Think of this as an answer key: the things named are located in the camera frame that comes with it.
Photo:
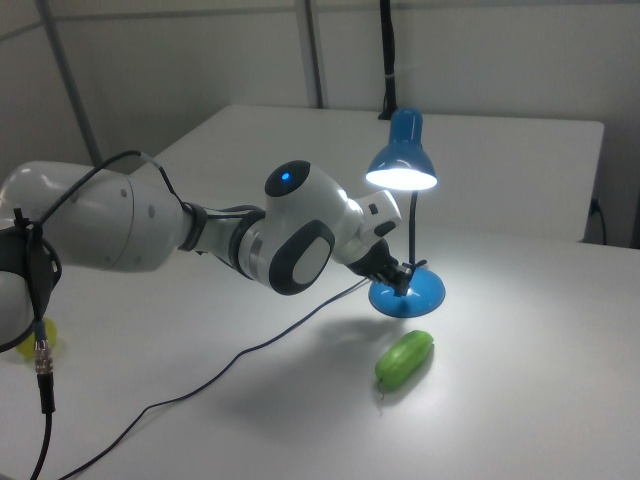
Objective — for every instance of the green toy cucumber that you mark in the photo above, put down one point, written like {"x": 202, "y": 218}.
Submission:
{"x": 402, "y": 360}

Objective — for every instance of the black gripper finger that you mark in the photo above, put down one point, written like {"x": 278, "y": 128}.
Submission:
{"x": 385, "y": 280}
{"x": 402, "y": 280}

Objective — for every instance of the yellow-green toy pear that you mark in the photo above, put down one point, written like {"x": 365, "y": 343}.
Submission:
{"x": 51, "y": 336}

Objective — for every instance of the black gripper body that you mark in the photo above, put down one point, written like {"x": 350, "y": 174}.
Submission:
{"x": 375, "y": 257}

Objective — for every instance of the blue desk lamp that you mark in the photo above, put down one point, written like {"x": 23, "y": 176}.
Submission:
{"x": 400, "y": 150}

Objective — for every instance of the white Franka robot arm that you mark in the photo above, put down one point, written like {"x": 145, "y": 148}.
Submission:
{"x": 125, "y": 220}

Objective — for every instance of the grey metal partition post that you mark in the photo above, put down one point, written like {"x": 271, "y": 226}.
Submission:
{"x": 70, "y": 75}
{"x": 316, "y": 50}

